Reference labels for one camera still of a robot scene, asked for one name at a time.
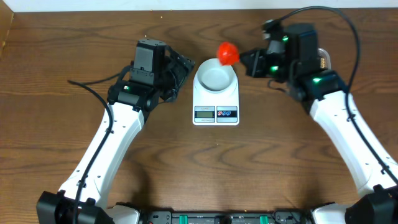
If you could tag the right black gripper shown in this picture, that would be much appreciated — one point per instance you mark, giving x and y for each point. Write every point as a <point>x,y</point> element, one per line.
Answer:
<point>254,69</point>

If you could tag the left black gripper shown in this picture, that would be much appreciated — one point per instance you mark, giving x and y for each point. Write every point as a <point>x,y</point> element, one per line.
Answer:
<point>180,69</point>

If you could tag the red plastic measuring scoop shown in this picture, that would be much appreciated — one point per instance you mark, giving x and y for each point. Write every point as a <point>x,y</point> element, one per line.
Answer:
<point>227,54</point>

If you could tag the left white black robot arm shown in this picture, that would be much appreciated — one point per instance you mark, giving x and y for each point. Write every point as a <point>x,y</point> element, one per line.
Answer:
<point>83,197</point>

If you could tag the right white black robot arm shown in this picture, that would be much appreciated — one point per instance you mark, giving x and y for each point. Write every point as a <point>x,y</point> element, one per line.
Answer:
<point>326,98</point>

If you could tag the light grey round bowl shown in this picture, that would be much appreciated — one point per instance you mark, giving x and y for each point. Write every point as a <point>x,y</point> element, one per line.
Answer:
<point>214,76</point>

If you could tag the white digital kitchen scale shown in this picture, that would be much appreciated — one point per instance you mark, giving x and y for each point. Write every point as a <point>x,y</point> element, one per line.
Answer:
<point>220,108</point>

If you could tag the clear plastic soybean container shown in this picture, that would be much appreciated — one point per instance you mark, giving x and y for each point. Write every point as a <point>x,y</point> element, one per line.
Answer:
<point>325,60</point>

